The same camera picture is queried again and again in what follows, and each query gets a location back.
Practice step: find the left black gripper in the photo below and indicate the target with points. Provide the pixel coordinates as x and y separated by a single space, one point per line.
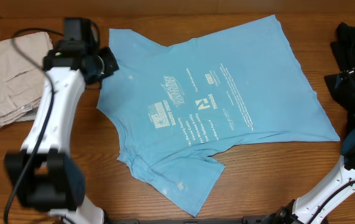
112 66

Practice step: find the light blue t-shirt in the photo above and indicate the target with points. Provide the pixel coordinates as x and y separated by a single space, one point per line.
176 107

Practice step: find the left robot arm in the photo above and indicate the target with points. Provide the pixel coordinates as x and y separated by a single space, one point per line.
43 175

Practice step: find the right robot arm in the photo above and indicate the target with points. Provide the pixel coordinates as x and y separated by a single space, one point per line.
339 183

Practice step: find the folded beige trousers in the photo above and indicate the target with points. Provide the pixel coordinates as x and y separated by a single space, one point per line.
21 84

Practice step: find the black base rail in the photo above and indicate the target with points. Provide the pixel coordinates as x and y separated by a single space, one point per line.
257 219

